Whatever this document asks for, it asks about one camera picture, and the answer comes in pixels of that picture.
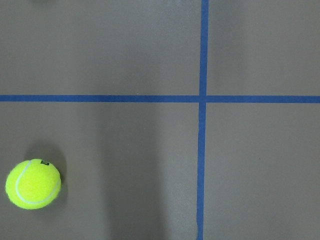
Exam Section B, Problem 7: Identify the yellow tennis ball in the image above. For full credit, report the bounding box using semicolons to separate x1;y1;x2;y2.
5;159;62;210

